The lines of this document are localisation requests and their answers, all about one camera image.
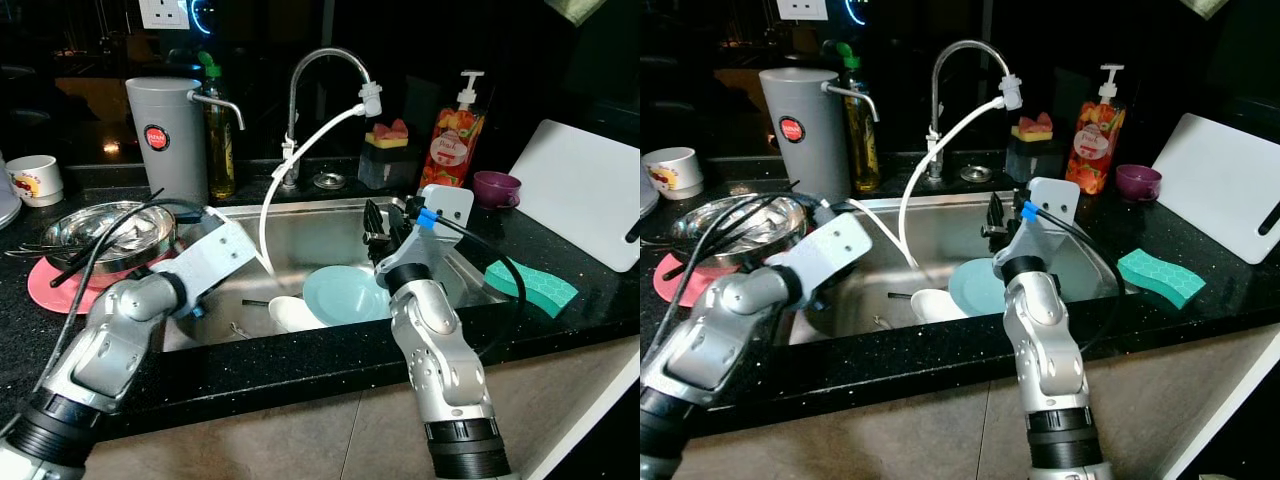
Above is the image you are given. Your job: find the stainless steel bowl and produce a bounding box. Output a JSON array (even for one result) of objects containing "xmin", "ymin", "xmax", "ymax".
[
  {"xmin": 40, "ymin": 200, "xmax": 179, "ymax": 276},
  {"xmin": 668, "ymin": 193, "xmax": 811, "ymax": 269}
]

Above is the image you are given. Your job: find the black chopstick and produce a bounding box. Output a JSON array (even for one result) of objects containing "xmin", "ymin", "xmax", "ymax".
[
  {"xmin": 660, "ymin": 182, "xmax": 799, "ymax": 281},
  {"xmin": 665, "ymin": 188, "xmax": 799, "ymax": 281},
  {"xmin": 48, "ymin": 188, "xmax": 166, "ymax": 288},
  {"xmin": 52, "ymin": 195, "xmax": 166, "ymax": 289}
]

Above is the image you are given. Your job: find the stainless steel sink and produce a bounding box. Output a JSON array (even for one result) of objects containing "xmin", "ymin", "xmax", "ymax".
[
  {"xmin": 160, "ymin": 193, "xmax": 511, "ymax": 353},
  {"xmin": 800, "ymin": 188, "xmax": 1141, "ymax": 346}
]

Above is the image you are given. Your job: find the black sponge holder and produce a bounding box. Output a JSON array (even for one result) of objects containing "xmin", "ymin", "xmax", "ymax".
[
  {"xmin": 357, "ymin": 140, "xmax": 419, "ymax": 191},
  {"xmin": 1005, "ymin": 135, "xmax": 1061, "ymax": 183}
]

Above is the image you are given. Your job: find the yellow and red sponge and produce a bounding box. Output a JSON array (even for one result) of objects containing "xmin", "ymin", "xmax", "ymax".
[
  {"xmin": 363, "ymin": 118, "xmax": 411, "ymax": 149},
  {"xmin": 1010, "ymin": 112, "xmax": 1056, "ymax": 141}
]

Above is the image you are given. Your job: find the small white bowl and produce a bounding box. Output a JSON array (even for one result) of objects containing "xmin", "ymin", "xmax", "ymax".
[
  {"xmin": 910, "ymin": 288, "xmax": 969, "ymax": 324},
  {"xmin": 267, "ymin": 295, "xmax": 329, "ymax": 334}
]

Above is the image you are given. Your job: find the orange soap pump bottle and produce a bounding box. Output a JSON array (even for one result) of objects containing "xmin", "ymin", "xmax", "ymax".
[
  {"xmin": 418, "ymin": 70, "xmax": 488, "ymax": 191},
  {"xmin": 1065, "ymin": 65, "xmax": 1129, "ymax": 196}
]

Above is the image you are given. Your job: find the purple cup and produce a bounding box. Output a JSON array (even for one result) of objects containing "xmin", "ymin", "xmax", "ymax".
[
  {"xmin": 472, "ymin": 170, "xmax": 523, "ymax": 209},
  {"xmin": 1115, "ymin": 163, "xmax": 1164, "ymax": 203}
]

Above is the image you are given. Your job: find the chrome gooseneck faucet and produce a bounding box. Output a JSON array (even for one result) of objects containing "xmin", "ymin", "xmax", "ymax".
[
  {"xmin": 278, "ymin": 47, "xmax": 376, "ymax": 191},
  {"xmin": 925, "ymin": 40, "xmax": 1016, "ymax": 181}
]

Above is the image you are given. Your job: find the pink plate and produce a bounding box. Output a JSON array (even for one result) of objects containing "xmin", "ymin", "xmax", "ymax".
[
  {"xmin": 652, "ymin": 250, "xmax": 761, "ymax": 308},
  {"xmin": 27, "ymin": 250, "xmax": 186, "ymax": 316}
]

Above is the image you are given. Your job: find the green capped oil bottle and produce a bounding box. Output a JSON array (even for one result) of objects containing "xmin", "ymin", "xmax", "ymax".
[
  {"xmin": 197, "ymin": 50, "xmax": 238, "ymax": 199},
  {"xmin": 835, "ymin": 42, "xmax": 881, "ymax": 193}
]

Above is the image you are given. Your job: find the teal wavy sponge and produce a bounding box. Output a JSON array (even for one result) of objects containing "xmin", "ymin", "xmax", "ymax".
[
  {"xmin": 1117, "ymin": 248, "xmax": 1208, "ymax": 309},
  {"xmin": 483, "ymin": 258, "xmax": 581, "ymax": 319}
]

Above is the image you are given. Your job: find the grey water filter canister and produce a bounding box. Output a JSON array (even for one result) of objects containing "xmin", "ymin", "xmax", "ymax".
[
  {"xmin": 125, "ymin": 77, "xmax": 246, "ymax": 209},
  {"xmin": 758, "ymin": 68, "xmax": 881, "ymax": 201}
]

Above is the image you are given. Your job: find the white cutting board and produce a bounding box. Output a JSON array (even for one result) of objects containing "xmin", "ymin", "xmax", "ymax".
[
  {"xmin": 1150, "ymin": 113, "xmax": 1280, "ymax": 266},
  {"xmin": 508, "ymin": 120, "xmax": 641, "ymax": 273}
]

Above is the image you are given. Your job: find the white printed cup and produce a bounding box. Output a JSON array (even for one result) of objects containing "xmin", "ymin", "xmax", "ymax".
[
  {"xmin": 642, "ymin": 147, "xmax": 704, "ymax": 201},
  {"xmin": 5, "ymin": 155, "xmax": 64, "ymax": 208}
]

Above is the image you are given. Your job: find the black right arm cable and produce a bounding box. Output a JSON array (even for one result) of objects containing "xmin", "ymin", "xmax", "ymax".
[
  {"xmin": 405, "ymin": 200, "xmax": 528, "ymax": 361},
  {"xmin": 1015, "ymin": 195, "xmax": 1126, "ymax": 351}
]

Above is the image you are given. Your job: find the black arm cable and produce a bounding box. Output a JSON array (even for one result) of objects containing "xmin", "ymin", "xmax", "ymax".
[
  {"xmin": 405, "ymin": 200, "xmax": 528, "ymax": 361},
  {"xmin": 675, "ymin": 190, "xmax": 836, "ymax": 311},
  {"xmin": 35, "ymin": 195, "xmax": 211, "ymax": 396},
  {"xmin": 1015, "ymin": 195, "xmax": 1126, "ymax": 351}
]

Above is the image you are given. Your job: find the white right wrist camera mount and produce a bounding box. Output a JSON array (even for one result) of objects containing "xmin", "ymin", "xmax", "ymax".
[
  {"xmin": 993, "ymin": 177, "xmax": 1081, "ymax": 276},
  {"xmin": 375, "ymin": 183, "xmax": 476, "ymax": 281}
]

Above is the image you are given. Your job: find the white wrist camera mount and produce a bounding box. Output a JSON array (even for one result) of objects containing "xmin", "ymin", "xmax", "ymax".
[
  {"xmin": 993, "ymin": 177, "xmax": 1081, "ymax": 276},
  {"xmin": 770, "ymin": 212, "xmax": 874, "ymax": 301},
  {"xmin": 375, "ymin": 183, "xmax": 476, "ymax": 281},
  {"xmin": 163, "ymin": 215, "xmax": 259, "ymax": 303}
]

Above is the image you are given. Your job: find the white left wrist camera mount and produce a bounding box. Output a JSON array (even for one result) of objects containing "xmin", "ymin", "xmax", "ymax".
[
  {"xmin": 163, "ymin": 215, "xmax": 259, "ymax": 303},
  {"xmin": 770, "ymin": 212, "xmax": 874, "ymax": 301}
]

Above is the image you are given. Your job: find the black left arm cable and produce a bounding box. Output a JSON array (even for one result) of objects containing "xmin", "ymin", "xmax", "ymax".
[
  {"xmin": 35, "ymin": 195, "xmax": 211, "ymax": 396},
  {"xmin": 675, "ymin": 190, "xmax": 836, "ymax": 311}
]

